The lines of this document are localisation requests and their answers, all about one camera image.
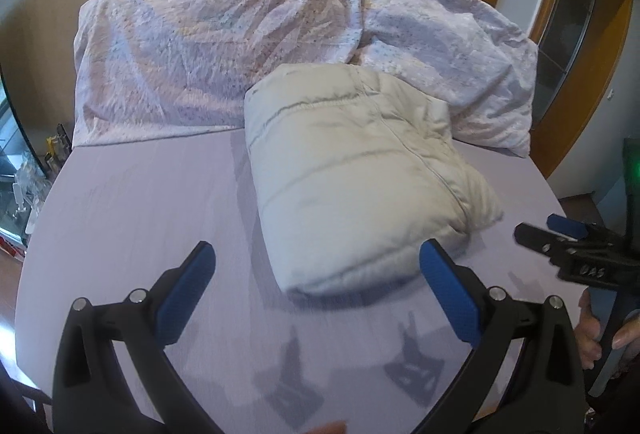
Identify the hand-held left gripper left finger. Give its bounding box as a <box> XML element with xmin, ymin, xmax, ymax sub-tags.
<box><xmin>51</xmin><ymin>241</ymin><xmax>223</xmax><ymax>434</ymax></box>

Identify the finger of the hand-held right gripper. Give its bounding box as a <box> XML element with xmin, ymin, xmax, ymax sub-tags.
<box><xmin>514</xmin><ymin>222</ymin><xmax>568</xmax><ymax>265</ymax></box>
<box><xmin>546</xmin><ymin>214</ymin><xmax>601</xmax><ymax>241</ymax></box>

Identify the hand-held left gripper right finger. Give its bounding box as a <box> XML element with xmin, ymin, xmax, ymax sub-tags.
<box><xmin>412</xmin><ymin>239</ymin><xmax>587</xmax><ymax>434</ymax></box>

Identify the beige puffer jacket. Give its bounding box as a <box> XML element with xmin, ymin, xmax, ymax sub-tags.
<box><xmin>244</xmin><ymin>63</ymin><xmax>505</xmax><ymax>299</ymax></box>

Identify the person's right hand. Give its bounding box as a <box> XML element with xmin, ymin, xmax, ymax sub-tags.
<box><xmin>577</xmin><ymin>289</ymin><xmax>640</xmax><ymax>372</ymax></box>

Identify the wooden framed glass partition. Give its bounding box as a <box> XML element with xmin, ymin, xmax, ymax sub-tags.
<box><xmin>446</xmin><ymin>0</ymin><xmax>640</xmax><ymax>202</ymax></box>

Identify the cluttered glass side shelf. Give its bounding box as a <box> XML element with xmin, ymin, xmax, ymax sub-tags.
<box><xmin>0</xmin><ymin>64</ymin><xmax>75</xmax><ymax>260</ymax></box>

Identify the lilac patterned duvet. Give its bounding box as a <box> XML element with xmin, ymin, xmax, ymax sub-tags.
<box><xmin>72</xmin><ymin>0</ymin><xmax>540</xmax><ymax>160</ymax></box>

